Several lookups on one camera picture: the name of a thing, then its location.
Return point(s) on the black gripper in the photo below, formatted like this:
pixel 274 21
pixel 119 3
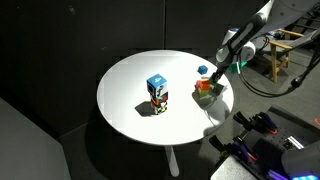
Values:
pixel 224 70

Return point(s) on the orange block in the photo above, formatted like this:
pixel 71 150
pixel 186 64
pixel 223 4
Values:
pixel 204 85

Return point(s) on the magenta block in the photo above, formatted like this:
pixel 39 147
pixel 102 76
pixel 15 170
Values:
pixel 197 83

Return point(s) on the yellow-green block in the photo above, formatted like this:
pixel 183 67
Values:
pixel 202 93

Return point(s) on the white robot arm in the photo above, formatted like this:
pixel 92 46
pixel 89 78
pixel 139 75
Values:
pixel 290 8

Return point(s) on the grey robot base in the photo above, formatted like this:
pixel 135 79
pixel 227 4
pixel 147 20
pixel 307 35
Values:
pixel 301 160

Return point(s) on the blue block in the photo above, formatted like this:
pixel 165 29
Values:
pixel 202 69

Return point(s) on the blue-topped triangle-pattern cube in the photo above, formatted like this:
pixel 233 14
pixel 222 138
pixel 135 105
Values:
pixel 156 84

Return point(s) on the red and purple cube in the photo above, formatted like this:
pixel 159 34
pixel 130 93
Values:
pixel 159 98

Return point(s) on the black clamp with orange tips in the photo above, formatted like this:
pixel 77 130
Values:
pixel 258 122

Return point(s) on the white green black cube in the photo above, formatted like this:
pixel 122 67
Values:
pixel 160 108

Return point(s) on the black equipment with purple lights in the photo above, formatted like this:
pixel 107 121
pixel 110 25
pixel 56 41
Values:
pixel 266 146

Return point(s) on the wooden frame rack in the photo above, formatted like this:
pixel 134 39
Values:
pixel 280 50

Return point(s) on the white table pedestal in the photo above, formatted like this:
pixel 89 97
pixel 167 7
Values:
pixel 172 161

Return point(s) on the silver aluminium rail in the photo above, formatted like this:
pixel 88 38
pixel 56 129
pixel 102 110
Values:
pixel 296 142

